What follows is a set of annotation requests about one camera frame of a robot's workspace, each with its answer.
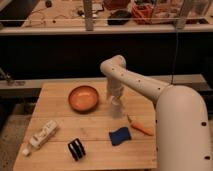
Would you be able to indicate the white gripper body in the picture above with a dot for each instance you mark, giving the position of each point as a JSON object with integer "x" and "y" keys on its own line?
{"x": 114, "y": 88}

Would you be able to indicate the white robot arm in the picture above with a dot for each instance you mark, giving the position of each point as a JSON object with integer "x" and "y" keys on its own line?
{"x": 182, "y": 130}

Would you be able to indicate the blue sponge eraser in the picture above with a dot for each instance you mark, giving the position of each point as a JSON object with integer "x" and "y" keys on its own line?
{"x": 119, "y": 136}

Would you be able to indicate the orange wooden bowl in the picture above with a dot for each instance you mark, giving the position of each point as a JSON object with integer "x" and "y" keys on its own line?
{"x": 83, "y": 98}

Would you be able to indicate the orange toy carrot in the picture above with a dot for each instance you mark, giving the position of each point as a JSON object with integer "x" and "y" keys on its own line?
{"x": 138, "y": 126}

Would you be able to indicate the black cap on bench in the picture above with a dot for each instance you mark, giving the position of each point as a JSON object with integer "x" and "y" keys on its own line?
{"x": 119, "y": 17}

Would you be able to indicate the black white striped roll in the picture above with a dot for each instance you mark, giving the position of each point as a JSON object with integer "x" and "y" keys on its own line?
{"x": 76, "y": 149}

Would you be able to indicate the white tube bottle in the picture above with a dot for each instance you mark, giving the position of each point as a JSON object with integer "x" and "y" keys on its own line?
{"x": 40, "y": 138}

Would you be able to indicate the orange crate on bench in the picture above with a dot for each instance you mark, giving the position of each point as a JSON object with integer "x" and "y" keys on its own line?
{"x": 142, "y": 15}

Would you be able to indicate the grey metal post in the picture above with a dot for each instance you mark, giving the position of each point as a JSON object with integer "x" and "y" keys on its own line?
{"x": 87, "y": 4}
{"x": 183, "y": 13}

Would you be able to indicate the grey metal post right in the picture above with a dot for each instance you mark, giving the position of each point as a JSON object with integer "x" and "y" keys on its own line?
{"x": 183, "y": 13}

